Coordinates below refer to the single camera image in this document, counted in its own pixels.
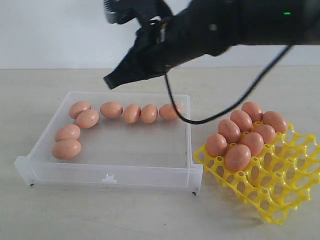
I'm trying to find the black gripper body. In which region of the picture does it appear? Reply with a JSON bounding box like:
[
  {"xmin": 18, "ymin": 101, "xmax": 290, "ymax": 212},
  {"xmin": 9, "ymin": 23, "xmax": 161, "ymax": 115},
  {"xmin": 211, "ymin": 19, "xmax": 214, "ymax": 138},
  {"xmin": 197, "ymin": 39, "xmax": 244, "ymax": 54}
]
[{"xmin": 103, "ymin": 17, "xmax": 190, "ymax": 90}]

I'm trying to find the brown egg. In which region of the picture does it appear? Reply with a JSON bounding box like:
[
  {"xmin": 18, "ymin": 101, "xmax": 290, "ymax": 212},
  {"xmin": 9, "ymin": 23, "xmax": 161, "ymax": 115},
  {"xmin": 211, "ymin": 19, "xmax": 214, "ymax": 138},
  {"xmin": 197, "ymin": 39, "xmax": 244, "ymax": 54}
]
[
  {"xmin": 224, "ymin": 144, "xmax": 251, "ymax": 172},
  {"xmin": 158, "ymin": 103, "xmax": 179, "ymax": 121},
  {"xmin": 140, "ymin": 104, "xmax": 158, "ymax": 124},
  {"xmin": 100, "ymin": 101, "xmax": 124, "ymax": 119},
  {"xmin": 253, "ymin": 124, "xmax": 276, "ymax": 144},
  {"xmin": 123, "ymin": 103, "xmax": 141, "ymax": 124},
  {"xmin": 54, "ymin": 124, "xmax": 81, "ymax": 142},
  {"xmin": 230, "ymin": 109, "xmax": 253, "ymax": 133},
  {"xmin": 262, "ymin": 111, "xmax": 288, "ymax": 134},
  {"xmin": 68, "ymin": 101, "xmax": 92, "ymax": 120},
  {"xmin": 241, "ymin": 101, "xmax": 264, "ymax": 123},
  {"xmin": 205, "ymin": 133, "xmax": 228, "ymax": 157},
  {"xmin": 239, "ymin": 132, "xmax": 264, "ymax": 156},
  {"xmin": 218, "ymin": 119, "xmax": 241, "ymax": 144},
  {"xmin": 51, "ymin": 138, "xmax": 82, "ymax": 160}
]

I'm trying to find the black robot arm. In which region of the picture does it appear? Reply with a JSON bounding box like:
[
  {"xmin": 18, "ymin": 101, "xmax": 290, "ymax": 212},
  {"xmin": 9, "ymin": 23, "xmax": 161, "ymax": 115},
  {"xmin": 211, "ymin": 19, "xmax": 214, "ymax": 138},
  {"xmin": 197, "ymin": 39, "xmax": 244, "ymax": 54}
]
[{"xmin": 103, "ymin": 0, "xmax": 320, "ymax": 89}]

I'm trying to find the brown egg second row left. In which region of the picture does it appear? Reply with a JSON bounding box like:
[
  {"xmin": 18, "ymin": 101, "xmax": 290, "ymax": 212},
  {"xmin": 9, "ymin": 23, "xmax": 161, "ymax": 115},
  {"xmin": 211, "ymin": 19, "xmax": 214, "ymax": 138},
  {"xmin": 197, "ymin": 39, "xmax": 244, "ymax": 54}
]
[{"xmin": 75, "ymin": 109, "xmax": 100, "ymax": 129}]

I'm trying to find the clear plastic drawer bin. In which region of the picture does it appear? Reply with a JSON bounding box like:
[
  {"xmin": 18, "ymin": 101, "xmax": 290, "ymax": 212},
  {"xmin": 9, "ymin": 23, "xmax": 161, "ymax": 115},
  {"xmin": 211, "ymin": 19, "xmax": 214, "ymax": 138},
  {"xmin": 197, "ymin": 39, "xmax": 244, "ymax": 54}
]
[{"xmin": 14, "ymin": 91, "xmax": 203, "ymax": 194}]

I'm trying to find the yellow plastic egg tray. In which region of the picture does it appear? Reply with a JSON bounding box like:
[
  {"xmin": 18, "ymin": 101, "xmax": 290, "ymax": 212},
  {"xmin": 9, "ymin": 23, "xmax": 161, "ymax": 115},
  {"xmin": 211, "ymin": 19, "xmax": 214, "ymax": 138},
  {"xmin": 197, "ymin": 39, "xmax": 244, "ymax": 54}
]
[{"xmin": 193, "ymin": 123, "xmax": 320, "ymax": 225}]

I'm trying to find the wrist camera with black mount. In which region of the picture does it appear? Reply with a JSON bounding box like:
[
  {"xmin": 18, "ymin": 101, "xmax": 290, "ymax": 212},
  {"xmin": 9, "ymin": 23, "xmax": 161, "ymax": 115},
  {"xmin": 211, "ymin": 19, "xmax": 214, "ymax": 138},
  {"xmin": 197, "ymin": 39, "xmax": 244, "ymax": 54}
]
[{"xmin": 103, "ymin": 0, "xmax": 173, "ymax": 26}]

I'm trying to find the black cable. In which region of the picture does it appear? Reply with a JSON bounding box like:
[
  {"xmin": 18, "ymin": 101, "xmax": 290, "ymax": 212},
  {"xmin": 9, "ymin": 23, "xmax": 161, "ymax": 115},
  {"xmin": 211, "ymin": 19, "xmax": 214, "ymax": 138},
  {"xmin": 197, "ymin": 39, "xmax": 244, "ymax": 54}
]
[{"xmin": 163, "ymin": 44, "xmax": 293, "ymax": 125}]

